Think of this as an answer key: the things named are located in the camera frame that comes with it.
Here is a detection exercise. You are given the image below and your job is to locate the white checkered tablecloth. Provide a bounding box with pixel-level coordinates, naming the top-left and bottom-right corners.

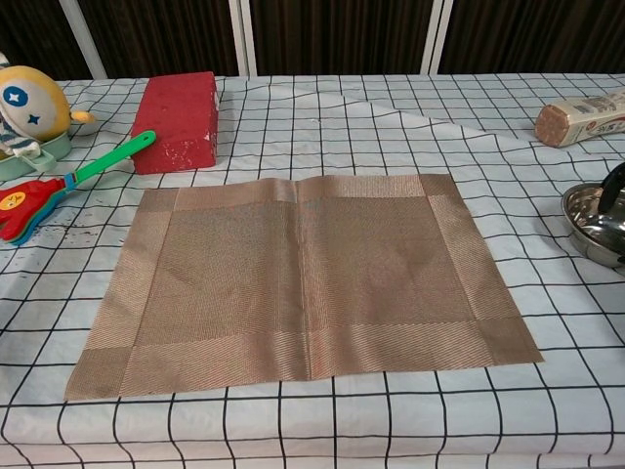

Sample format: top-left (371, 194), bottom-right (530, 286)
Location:
top-left (0, 72), bottom-right (625, 469)

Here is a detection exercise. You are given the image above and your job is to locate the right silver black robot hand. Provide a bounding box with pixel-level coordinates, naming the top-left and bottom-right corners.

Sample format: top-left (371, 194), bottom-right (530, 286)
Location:
top-left (599, 163), bottom-right (625, 214)

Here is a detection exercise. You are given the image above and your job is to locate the red hand clapper toy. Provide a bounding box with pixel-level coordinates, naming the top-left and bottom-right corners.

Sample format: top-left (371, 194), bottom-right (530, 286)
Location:
top-left (0, 129), bottom-right (157, 246)

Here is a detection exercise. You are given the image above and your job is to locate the white partition post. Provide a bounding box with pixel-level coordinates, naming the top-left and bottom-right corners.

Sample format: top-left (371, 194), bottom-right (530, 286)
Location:
top-left (228, 0), bottom-right (259, 77)
top-left (62, 0), bottom-right (108, 79)
top-left (418, 0), bottom-right (453, 75)

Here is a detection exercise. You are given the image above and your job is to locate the metal bowl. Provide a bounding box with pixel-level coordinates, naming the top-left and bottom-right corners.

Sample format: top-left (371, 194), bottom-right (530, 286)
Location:
top-left (561, 183), bottom-right (625, 269)

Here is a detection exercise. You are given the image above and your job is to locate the brown woven placemat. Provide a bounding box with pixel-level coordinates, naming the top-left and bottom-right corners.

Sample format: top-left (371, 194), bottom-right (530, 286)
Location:
top-left (63, 173), bottom-right (546, 404)

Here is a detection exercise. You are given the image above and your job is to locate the red brick block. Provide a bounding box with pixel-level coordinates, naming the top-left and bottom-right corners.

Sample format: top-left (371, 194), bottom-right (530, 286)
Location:
top-left (131, 70), bottom-right (219, 176)

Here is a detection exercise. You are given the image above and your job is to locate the beige tube bottle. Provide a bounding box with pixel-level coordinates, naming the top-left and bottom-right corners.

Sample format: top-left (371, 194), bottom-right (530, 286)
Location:
top-left (534, 89), bottom-right (625, 148)

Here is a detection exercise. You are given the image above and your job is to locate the yellow plush toy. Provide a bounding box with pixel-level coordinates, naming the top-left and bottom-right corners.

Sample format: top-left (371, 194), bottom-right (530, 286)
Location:
top-left (0, 51), bottom-right (98, 157)

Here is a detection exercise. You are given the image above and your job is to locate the mint green toy pan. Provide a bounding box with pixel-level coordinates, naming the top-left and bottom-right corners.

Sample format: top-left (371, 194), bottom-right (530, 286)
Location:
top-left (0, 129), bottom-right (72, 182)

